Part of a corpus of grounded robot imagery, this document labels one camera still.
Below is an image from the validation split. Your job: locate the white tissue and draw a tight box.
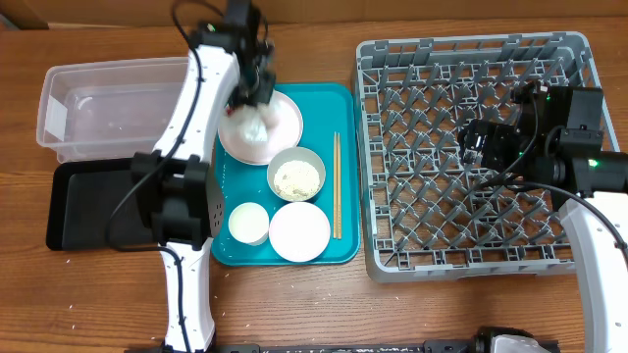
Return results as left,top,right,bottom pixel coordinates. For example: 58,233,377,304
222,104,276,144

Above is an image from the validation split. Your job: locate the grey dishwasher rack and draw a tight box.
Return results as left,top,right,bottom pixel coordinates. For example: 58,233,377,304
353,31,600,282

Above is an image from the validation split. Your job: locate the black waste tray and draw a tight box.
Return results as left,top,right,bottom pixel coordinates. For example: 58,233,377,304
46,158,156,251

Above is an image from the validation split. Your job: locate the white cup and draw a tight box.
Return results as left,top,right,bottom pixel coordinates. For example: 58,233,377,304
228,202,270,246

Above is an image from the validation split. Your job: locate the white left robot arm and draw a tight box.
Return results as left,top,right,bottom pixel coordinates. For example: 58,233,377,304
112,1,276,352

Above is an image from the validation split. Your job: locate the wooden chopstick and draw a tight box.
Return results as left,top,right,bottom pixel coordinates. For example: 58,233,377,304
335,132,341,240
333,132,338,239

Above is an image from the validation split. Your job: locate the cooked rice pile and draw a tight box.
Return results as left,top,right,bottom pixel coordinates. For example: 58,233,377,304
273,160,320,202

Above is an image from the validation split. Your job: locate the grey bowl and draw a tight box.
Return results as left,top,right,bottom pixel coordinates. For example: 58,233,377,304
267,147,326,202

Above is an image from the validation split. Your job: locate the large pink plate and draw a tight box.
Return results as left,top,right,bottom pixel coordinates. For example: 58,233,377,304
218,90,303,165

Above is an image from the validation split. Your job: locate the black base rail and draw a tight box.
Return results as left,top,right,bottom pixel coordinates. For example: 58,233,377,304
125,326,560,353

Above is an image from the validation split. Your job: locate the wooden chopstick left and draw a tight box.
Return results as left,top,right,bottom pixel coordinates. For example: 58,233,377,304
333,132,338,239

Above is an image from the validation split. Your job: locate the wooden chopstick right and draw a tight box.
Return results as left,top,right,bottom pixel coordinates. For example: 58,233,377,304
335,132,341,240

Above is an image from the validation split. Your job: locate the small pink plate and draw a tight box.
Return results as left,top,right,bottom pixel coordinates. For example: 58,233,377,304
269,202,331,263

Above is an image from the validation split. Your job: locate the teal serving tray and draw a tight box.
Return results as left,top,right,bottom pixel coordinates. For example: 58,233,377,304
215,82,361,265

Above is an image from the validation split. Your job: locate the clear plastic waste bin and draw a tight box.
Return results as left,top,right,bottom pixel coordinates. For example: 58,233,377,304
36,57,187,163

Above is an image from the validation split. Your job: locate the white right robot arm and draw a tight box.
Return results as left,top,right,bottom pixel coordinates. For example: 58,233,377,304
457,81,627,352

